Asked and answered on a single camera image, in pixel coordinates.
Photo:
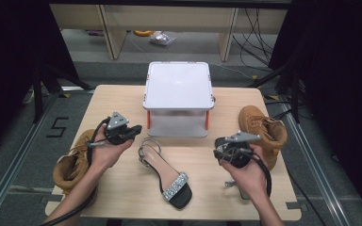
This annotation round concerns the tan suede boot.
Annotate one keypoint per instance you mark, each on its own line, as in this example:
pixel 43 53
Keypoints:
pixel 72 166
pixel 264 135

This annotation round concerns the yellow object on floor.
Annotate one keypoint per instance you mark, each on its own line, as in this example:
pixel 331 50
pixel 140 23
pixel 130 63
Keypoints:
pixel 143 32

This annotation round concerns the black curtain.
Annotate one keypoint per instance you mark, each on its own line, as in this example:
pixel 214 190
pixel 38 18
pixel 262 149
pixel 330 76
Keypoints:
pixel 12 62
pixel 342 78

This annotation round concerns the clear plastic bag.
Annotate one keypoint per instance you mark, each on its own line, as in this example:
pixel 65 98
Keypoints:
pixel 162 38

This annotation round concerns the person's left hand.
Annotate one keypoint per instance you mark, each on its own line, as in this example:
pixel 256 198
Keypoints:
pixel 108 155

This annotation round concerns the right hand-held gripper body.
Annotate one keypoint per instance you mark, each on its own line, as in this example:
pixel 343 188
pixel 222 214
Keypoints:
pixel 240 153

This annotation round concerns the aluminium floor rail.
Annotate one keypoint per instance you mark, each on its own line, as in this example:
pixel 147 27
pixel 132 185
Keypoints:
pixel 15 163
pixel 314 169

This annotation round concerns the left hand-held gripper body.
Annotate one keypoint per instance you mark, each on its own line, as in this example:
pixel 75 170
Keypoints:
pixel 117 132

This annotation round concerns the beige wooden desk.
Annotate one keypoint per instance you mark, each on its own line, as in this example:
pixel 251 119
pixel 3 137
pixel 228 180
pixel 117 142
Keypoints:
pixel 169 19

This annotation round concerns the black metal stand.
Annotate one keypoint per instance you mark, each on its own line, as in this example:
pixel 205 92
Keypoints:
pixel 295 94
pixel 38 94

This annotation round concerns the person's right hand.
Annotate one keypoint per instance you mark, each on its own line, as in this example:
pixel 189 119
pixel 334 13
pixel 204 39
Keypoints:
pixel 251 179

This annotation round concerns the white shoe rack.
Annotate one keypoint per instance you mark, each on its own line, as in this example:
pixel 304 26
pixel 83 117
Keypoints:
pixel 179 89

